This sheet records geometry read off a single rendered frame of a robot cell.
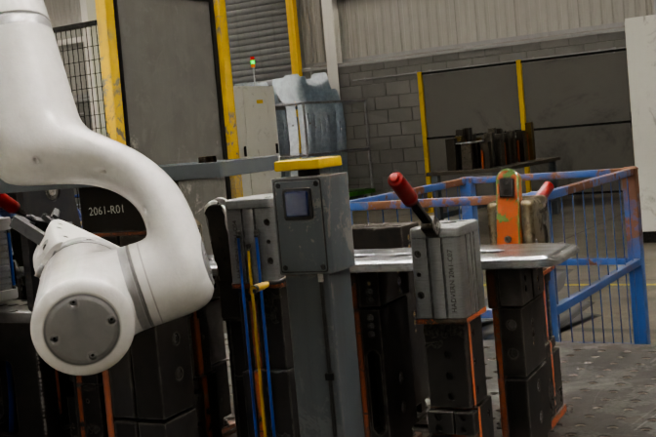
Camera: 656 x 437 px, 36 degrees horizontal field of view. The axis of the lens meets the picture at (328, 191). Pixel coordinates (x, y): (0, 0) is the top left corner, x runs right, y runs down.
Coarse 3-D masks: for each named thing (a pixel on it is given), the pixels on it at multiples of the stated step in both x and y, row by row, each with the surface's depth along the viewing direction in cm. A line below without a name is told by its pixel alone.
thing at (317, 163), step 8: (288, 160) 117; (296, 160) 115; (304, 160) 115; (312, 160) 114; (320, 160) 114; (328, 160) 116; (336, 160) 118; (280, 168) 116; (288, 168) 116; (296, 168) 115; (304, 168) 115; (312, 168) 114; (320, 168) 114; (304, 176) 117
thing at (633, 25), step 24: (648, 24) 881; (648, 48) 883; (648, 72) 885; (648, 96) 887; (648, 120) 889; (648, 144) 891; (648, 168) 892; (648, 192) 894; (648, 216) 896; (648, 240) 899
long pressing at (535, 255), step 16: (208, 256) 172; (368, 256) 154; (384, 256) 150; (400, 256) 148; (480, 256) 140; (496, 256) 138; (512, 256) 134; (528, 256) 133; (544, 256) 132; (560, 256) 135; (352, 272) 143
